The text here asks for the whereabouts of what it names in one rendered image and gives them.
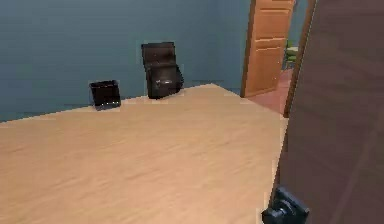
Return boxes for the tall black bin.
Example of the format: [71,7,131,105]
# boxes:
[140,41,185,100]

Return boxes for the small black bin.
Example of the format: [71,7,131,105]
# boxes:
[88,79,122,111]

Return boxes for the orange wooden room door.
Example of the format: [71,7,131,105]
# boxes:
[240,0,297,99]

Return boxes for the green chair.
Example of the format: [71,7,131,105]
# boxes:
[283,39,299,71]

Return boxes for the dark brown room door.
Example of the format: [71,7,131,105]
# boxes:
[270,0,384,224]

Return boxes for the black door handle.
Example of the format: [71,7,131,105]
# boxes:
[261,185,310,224]

